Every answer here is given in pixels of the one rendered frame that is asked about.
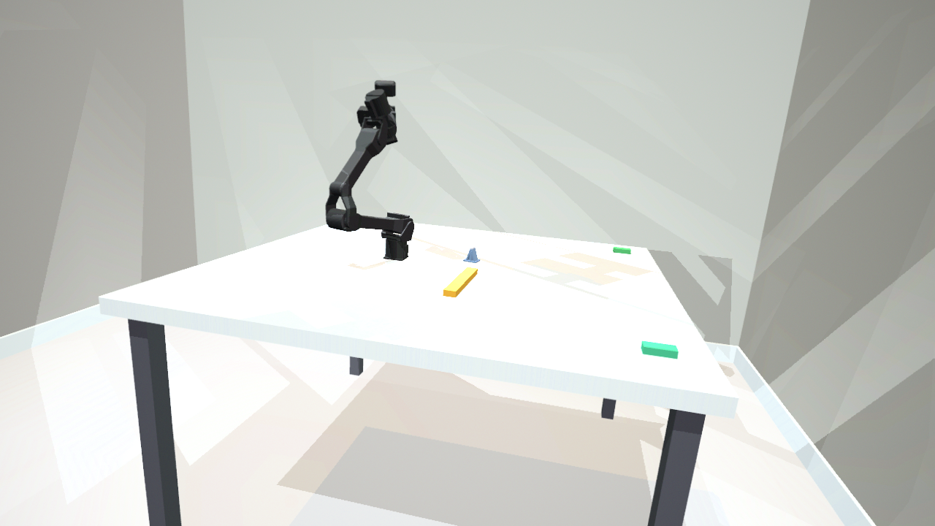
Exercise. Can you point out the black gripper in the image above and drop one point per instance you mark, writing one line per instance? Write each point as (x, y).
(389, 89)

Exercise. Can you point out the teal rectangular bar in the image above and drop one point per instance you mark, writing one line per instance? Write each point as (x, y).
(659, 350)

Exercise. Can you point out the orange and yellow bar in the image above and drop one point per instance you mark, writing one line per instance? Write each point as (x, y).
(460, 282)

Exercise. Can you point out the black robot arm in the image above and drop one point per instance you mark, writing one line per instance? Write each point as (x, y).
(369, 143)

